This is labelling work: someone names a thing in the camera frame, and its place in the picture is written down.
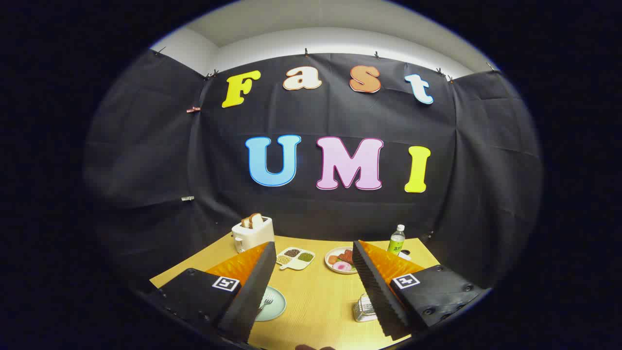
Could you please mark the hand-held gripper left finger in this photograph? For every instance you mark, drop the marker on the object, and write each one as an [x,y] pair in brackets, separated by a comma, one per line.
[252,291]

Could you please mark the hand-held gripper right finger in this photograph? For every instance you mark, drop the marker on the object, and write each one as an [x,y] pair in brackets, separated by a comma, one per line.
[376,287]

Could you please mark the metal fork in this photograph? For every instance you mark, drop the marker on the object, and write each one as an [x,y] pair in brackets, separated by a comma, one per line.
[266,302]

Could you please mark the mint green plate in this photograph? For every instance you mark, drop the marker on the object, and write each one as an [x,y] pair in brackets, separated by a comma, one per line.
[277,306]

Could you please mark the pink ham slice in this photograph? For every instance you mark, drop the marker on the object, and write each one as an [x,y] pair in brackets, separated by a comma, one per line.
[342,266]

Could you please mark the white food plate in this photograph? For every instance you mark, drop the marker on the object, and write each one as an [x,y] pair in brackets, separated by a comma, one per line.
[340,268]

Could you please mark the red-brown meat pieces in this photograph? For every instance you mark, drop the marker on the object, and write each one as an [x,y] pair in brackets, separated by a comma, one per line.
[346,256]

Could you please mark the white coaster tray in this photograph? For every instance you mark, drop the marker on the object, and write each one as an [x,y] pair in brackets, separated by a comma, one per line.
[405,254]

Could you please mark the yellow beans pile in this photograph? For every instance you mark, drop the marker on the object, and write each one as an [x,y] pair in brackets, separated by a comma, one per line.
[283,260]

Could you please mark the green drink bottle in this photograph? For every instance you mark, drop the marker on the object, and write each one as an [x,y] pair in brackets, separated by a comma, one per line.
[396,240]

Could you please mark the white divided dish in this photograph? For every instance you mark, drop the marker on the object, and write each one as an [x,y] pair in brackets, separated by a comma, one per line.
[295,259]

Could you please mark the dark beans pile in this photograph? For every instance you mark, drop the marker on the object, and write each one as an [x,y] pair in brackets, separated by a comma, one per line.
[291,253]

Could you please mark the white toaster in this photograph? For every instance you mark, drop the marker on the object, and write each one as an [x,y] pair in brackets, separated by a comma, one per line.
[252,236]

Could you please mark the green beans pile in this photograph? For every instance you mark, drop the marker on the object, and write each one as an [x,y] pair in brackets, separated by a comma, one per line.
[305,256]

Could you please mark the white bread slice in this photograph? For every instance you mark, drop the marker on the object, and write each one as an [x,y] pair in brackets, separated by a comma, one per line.
[256,220]

